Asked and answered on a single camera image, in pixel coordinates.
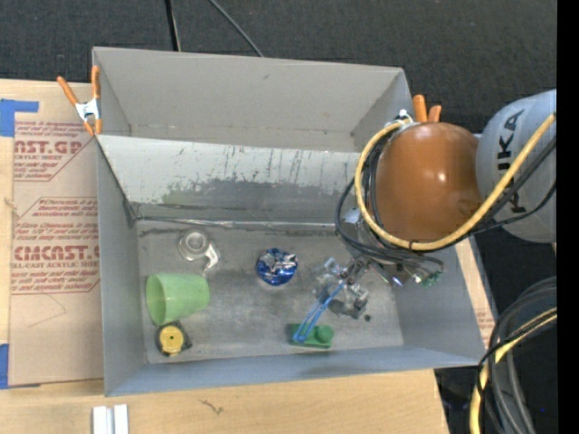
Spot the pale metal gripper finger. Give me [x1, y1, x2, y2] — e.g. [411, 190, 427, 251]
[328, 286, 370, 321]
[313, 257, 342, 301]

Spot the shiny blue crumpled ball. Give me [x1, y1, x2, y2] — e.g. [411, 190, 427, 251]
[255, 247, 299, 287]

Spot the grey metal bin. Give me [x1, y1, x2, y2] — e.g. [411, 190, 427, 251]
[91, 46, 488, 398]

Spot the clear glass measuring cup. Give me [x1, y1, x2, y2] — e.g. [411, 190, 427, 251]
[177, 228, 222, 274]

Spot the light green plastic cup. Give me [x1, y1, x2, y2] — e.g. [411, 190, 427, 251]
[145, 272, 212, 326]

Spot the yellow and black tape measure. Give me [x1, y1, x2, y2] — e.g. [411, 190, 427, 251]
[155, 321, 193, 357]

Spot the brown cardboard board, red print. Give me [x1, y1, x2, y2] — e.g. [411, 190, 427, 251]
[0, 78, 498, 389]

